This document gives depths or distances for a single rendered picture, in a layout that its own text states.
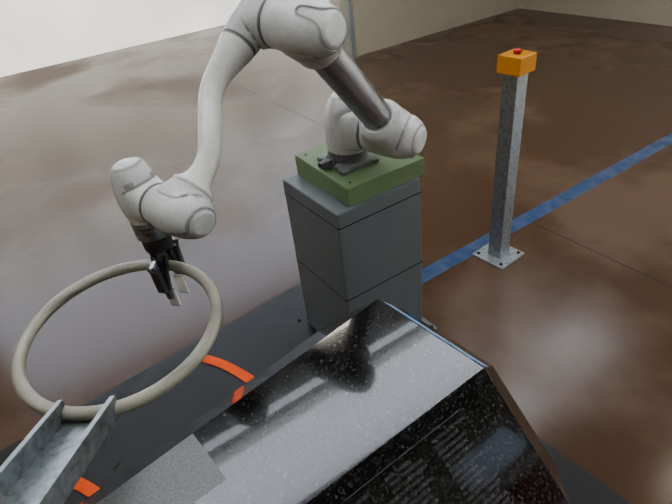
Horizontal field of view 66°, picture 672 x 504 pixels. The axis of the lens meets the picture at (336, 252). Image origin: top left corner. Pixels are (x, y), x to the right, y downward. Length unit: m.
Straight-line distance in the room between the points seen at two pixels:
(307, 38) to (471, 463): 1.02
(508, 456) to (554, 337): 1.36
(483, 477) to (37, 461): 0.87
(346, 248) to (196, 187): 0.86
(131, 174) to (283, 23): 0.51
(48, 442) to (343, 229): 1.15
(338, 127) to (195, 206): 0.87
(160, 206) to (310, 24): 0.55
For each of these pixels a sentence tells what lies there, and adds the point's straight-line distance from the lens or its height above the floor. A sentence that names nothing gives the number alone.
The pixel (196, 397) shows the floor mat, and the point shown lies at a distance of 2.41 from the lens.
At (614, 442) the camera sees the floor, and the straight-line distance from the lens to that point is 2.26.
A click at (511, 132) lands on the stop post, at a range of 2.61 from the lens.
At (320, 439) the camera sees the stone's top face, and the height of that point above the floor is 0.84.
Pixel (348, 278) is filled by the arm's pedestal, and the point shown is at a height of 0.51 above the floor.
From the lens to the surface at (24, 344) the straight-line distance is 1.44.
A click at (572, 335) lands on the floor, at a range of 2.60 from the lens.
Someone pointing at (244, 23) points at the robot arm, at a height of 1.49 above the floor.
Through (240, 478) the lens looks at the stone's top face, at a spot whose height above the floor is 0.84.
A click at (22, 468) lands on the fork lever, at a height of 0.96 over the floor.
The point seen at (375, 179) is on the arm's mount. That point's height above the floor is 0.86.
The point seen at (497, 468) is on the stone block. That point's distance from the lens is 1.24.
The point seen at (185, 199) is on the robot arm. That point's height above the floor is 1.23.
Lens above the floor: 1.75
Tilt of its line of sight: 35 degrees down
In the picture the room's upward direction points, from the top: 7 degrees counter-clockwise
